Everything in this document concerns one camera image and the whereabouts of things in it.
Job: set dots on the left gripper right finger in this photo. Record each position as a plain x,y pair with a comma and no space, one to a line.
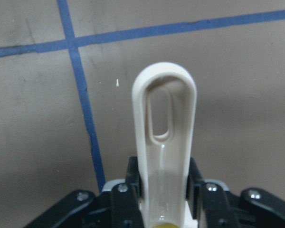
213,205

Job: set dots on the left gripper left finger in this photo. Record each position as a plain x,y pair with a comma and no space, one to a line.
115,208

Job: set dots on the beige plastic dustpan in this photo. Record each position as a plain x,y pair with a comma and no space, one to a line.
164,160

